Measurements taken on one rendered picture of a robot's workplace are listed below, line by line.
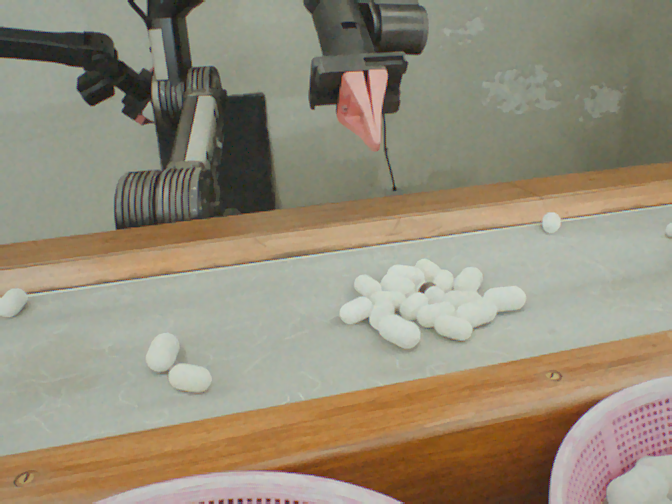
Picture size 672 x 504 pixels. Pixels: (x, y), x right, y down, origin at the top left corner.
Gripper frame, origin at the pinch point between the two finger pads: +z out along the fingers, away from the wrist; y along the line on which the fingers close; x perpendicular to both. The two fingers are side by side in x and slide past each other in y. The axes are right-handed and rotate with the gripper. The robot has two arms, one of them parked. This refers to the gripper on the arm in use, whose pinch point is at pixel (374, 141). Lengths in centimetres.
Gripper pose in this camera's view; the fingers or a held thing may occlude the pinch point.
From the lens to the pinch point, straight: 61.8
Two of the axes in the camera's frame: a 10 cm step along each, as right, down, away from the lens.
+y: 9.8, -1.2, 1.9
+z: 2.0, 8.5, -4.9
